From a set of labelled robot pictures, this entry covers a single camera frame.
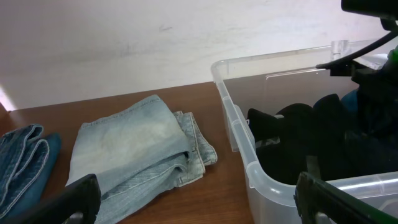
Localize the clear plastic storage box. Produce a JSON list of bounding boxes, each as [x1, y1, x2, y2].
[[211, 40, 397, 223]]

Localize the light blue jeans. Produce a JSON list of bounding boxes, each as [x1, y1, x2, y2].
[[67, 95, 218, 223]]

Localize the dark teal garment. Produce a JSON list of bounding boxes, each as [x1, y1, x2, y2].
[[345, 103, 397, 175]]

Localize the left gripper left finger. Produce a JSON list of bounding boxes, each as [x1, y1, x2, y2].
[[4, 174, 101, 224]]

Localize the blue garment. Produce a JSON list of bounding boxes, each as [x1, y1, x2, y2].
[[341, 90, 358, 113]]

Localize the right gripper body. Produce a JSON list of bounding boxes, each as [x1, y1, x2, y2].
[[352, 49, 397, 131]]

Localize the dark blue folded jeans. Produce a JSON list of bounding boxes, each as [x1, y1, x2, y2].
[[1, 124, 62, 222]]

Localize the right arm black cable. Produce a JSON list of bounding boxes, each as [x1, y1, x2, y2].
[[315, 30, 398, 70]]

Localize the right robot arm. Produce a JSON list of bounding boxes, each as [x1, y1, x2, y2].
[[341, 0, 397, 134]]

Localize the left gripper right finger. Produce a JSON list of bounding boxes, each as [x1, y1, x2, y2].
[[294, 172, 397, 224]]

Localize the black garment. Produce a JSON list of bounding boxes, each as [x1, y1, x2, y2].
[[247, 94, 359, 185]]

